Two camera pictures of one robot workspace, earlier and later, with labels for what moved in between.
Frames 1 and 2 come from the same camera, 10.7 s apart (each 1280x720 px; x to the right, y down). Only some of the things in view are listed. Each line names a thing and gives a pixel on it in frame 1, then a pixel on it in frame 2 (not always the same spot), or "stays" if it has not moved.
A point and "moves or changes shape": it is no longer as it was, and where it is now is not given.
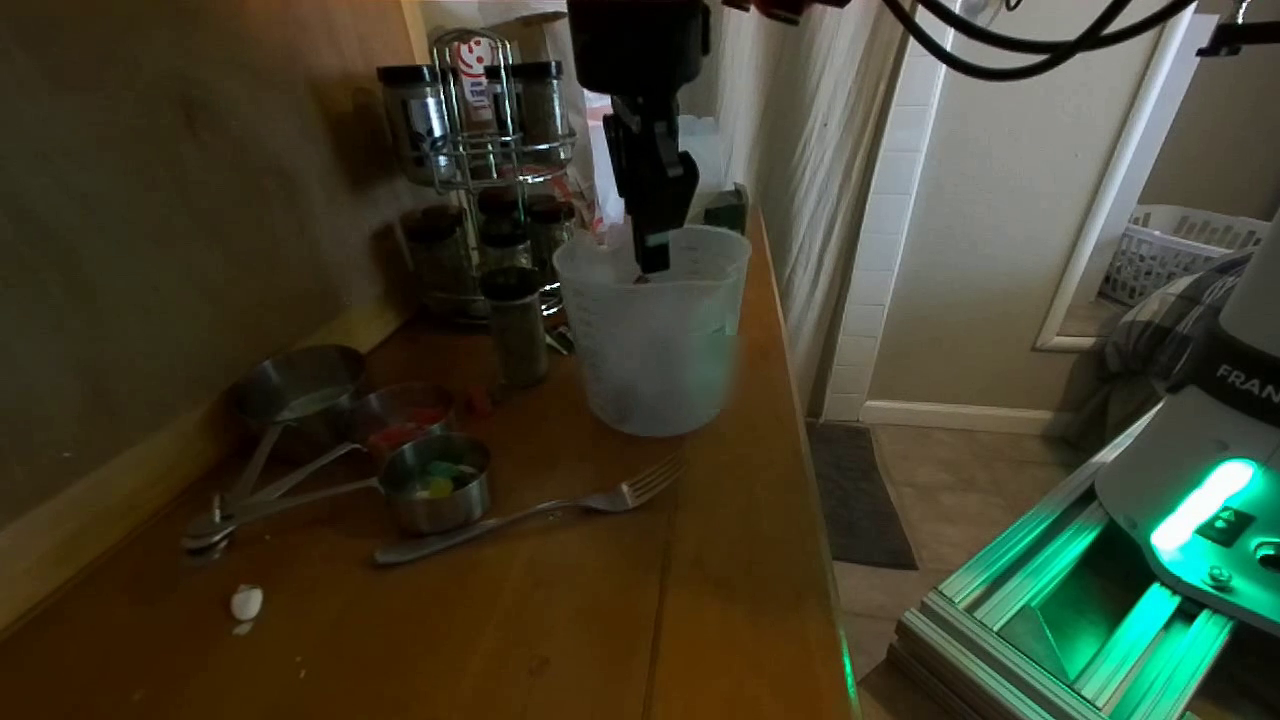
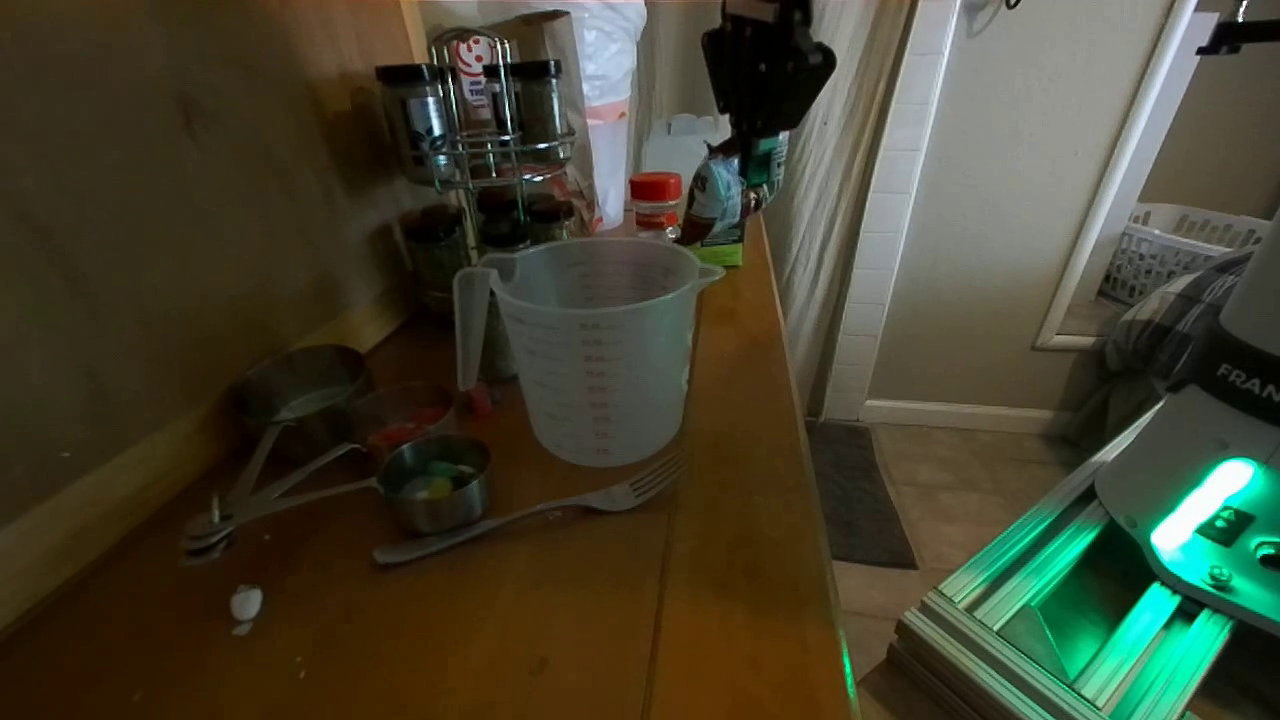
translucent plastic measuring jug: [656, 356] moves or changes shape
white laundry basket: [1167, 247] stays
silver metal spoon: [618, 497] stays
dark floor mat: [866, 519] stays
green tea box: [721, 208] to [721, 253]
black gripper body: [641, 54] to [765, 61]
